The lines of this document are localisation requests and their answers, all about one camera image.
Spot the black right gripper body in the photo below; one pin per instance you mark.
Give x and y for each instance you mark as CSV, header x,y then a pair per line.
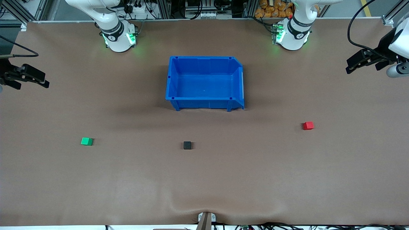
x,y
5,70

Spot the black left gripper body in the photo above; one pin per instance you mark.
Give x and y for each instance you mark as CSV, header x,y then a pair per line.
x,y
384,48

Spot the red cube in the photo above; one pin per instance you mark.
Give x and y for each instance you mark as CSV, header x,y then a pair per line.
x,y
308,125

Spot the green cube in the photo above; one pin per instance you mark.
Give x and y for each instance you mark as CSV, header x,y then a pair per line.
x,y
86,141

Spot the black cube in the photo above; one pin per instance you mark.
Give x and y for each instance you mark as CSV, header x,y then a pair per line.
x,y
187,145

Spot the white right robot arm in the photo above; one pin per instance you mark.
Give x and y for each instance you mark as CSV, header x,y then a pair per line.
x,y
116,38

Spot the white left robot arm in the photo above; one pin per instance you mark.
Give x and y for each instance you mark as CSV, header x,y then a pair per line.
x,y
295,35

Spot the orange snack bag pile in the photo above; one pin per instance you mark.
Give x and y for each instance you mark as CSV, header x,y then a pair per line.
x,y
274,9

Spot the white power strip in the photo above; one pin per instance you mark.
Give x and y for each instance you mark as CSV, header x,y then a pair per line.
x,y
137,9

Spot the brown table mat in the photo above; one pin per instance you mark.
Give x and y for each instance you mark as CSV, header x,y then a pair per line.
x,y
287,179

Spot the blue plastic storage bin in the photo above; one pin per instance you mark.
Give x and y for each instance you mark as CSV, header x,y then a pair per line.
x,y
204,83

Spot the metal table edge clamp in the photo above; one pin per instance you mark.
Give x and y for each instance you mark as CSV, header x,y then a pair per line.
x,y
205,221

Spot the aluminium frame profile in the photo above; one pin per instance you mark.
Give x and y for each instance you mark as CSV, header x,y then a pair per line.
x,y
30,8
394,14
250,8
163,9

